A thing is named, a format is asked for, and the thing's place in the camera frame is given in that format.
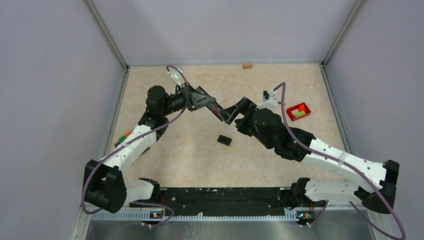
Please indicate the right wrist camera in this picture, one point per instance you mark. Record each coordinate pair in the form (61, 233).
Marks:
(269, 100)

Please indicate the black remote control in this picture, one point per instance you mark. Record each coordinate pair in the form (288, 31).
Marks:
(223, 111)

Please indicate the small wooden block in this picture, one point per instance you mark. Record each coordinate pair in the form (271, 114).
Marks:
(247, 65)

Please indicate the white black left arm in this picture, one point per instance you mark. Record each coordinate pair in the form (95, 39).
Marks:
(104, 185)

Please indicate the black battery cover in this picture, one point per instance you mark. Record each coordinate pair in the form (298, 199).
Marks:
(224, 140)

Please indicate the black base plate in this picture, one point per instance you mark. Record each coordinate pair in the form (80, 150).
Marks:
(204, 198)

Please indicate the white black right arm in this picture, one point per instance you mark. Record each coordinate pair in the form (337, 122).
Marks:
(372, 184)

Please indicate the aluminium frame rail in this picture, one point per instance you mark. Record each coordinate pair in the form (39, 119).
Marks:
(245, 213)

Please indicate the orange green object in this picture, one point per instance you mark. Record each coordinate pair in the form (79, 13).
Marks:
(124, 137)

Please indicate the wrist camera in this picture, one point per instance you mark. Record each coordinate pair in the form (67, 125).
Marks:
(269, 100)
(175, 75)

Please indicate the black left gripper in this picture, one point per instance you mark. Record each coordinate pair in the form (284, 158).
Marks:
(201, 99)

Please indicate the red plastic bin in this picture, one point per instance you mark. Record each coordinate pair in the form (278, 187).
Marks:
(291, 111)

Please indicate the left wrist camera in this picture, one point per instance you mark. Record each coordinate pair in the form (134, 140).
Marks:
(175, 75)

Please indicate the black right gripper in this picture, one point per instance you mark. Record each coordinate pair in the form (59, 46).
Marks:
(229, 114)

